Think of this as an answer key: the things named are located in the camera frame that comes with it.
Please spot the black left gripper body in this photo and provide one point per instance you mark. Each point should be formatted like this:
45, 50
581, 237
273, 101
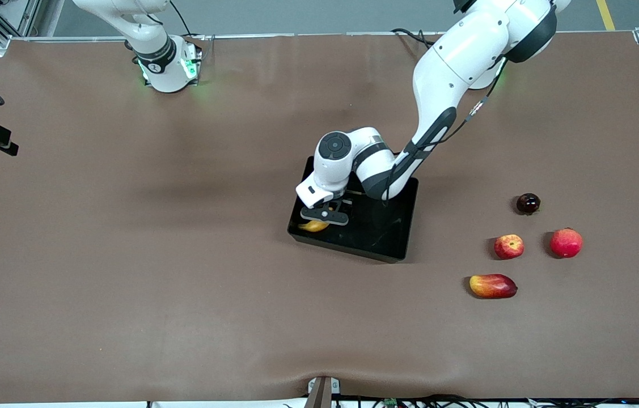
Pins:
348, 202

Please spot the yellow banana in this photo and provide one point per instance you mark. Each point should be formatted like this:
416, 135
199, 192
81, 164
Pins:
313, 226

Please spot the black plastic box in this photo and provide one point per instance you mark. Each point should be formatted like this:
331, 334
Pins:
387, 238

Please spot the red yellow striped apple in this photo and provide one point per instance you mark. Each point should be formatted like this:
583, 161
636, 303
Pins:
509, 247

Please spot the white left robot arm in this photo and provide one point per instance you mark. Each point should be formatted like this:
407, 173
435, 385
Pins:
455, 56

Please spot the red yellow mango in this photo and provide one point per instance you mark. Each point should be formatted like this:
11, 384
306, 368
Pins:
493, 287

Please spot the brown table mat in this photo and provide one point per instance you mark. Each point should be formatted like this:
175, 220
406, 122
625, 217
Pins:
183, 294

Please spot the dark purple mangosteen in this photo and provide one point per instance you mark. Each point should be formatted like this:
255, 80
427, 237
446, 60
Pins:
528, 203

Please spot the metal table clamp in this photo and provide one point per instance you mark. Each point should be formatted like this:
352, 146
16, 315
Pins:
322, 391

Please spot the small green circuit board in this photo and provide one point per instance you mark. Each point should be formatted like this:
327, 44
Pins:
390, 403

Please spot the red pink round peach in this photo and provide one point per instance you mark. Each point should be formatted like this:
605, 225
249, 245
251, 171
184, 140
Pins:
566, 243

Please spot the yellow floor tape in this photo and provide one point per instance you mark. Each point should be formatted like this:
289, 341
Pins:
606, 15

